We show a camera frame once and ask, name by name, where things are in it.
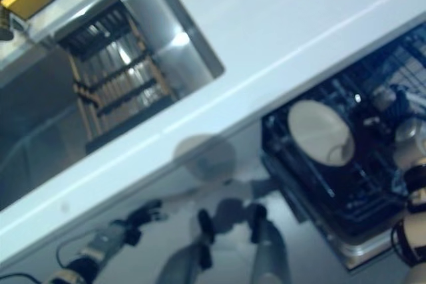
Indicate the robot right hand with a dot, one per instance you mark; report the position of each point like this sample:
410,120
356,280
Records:
396,104

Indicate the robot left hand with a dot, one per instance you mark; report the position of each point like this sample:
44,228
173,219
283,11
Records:
146,214

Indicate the beige round plate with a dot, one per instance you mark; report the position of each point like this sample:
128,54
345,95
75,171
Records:
316,127

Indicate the black dish drying rack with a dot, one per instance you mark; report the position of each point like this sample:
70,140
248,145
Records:
116,64

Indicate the stainless steel sink basin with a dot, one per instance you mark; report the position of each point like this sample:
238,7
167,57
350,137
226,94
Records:
173,38

